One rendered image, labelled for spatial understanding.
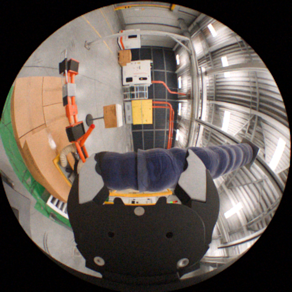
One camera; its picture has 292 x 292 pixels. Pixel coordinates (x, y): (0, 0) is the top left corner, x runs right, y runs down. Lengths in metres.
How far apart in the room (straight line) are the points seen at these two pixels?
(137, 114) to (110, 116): 5.59
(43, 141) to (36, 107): 0.56
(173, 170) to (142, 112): 7.42
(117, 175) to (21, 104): 1.16
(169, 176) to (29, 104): 1.34
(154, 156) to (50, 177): 0.72
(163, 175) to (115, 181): 0.21
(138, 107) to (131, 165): 7.37
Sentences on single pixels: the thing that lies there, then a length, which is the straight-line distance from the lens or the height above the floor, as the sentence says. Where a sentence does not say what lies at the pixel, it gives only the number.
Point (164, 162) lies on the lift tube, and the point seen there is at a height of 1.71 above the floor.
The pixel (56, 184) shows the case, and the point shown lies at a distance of 0.77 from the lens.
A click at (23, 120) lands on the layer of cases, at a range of 1.13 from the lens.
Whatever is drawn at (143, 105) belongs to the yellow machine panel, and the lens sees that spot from 7.65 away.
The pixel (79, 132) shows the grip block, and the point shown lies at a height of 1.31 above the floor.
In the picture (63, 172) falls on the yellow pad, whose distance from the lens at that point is 0.54.
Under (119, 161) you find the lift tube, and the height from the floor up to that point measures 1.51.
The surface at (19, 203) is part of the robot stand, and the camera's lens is 0.95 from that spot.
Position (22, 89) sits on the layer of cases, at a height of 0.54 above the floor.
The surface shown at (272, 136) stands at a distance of 4.58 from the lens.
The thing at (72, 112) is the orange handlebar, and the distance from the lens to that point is 0.46.
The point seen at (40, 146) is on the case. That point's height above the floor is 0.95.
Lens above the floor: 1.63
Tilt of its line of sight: level
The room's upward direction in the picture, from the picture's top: 88 degrees clockwise
